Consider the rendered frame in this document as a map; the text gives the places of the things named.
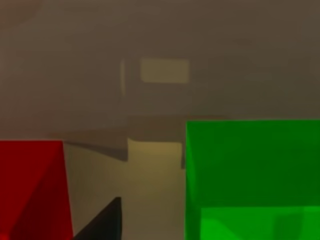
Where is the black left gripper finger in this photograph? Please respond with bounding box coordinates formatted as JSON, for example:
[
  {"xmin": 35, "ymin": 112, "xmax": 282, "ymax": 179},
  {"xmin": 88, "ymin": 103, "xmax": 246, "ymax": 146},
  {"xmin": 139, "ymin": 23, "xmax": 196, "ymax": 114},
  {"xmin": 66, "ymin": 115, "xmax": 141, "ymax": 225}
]
[{"xmin": 72, "ymin": 196, "xmax": 123, "ymax": 240}]

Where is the red cube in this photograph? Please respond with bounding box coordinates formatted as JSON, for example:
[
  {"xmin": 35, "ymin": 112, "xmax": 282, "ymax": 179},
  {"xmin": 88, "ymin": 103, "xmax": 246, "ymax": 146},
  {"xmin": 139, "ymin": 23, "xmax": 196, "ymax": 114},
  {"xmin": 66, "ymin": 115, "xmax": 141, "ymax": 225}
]
[{"xmin": 0, "ymin": 140, "xmax": 74, "ymax": 240}]

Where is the green cube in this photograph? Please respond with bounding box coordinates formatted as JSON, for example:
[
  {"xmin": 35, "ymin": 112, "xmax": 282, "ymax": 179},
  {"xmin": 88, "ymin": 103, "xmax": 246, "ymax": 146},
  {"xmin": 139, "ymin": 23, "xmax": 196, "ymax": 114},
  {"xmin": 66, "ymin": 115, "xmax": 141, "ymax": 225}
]
[{"xmin": 184, "ymin": 119, "xmax": 320, "ymax": 240}]

